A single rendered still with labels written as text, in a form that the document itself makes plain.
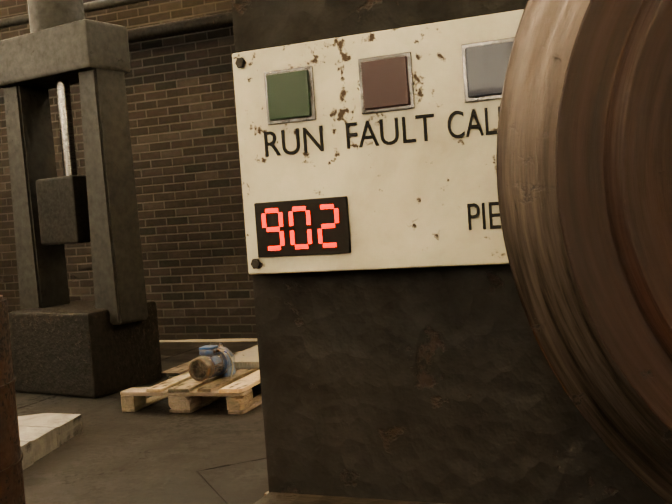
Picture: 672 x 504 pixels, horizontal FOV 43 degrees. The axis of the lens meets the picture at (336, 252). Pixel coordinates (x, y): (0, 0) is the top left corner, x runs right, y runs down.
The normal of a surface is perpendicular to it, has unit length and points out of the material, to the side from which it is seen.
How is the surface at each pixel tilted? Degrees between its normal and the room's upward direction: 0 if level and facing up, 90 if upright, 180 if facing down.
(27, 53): 90
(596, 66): 90
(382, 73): 90
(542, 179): 90
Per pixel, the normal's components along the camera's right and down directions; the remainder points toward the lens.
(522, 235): -0.37, 0.07
